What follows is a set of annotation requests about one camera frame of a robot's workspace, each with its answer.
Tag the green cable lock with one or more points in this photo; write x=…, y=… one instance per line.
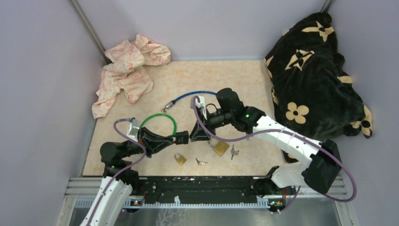
x=161, y=115

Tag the black floral blanket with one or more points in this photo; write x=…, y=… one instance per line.
x=311, y=93

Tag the keys of large padlock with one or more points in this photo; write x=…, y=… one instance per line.
x=234, y=152

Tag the small padlock keys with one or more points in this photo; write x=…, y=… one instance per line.
x=200, y=162

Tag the black padlock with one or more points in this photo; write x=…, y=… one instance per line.
x=181, y=138

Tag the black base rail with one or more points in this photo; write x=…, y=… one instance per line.
x=205, y=192

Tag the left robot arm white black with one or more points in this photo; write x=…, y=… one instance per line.
x=119, y=179

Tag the blue cable lock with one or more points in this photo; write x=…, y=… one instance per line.
x=173, y=101

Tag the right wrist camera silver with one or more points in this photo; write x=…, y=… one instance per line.
x=198, y=103

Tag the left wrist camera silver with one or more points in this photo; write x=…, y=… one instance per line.
x=133, y=129

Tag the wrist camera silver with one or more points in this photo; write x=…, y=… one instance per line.
x=198, y=103
x=133, y=129

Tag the pink patterned cloth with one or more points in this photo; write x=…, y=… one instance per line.
x=127, y=72

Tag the small brass padlock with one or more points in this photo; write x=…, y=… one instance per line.
x=181, y=160

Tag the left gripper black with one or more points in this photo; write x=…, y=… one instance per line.
x=153, y=142

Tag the large brass padlock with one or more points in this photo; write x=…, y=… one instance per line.
x=219, y=147

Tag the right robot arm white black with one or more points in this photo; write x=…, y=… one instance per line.
x=319, y=161

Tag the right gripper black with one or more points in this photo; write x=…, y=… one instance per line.
x=198, y=133

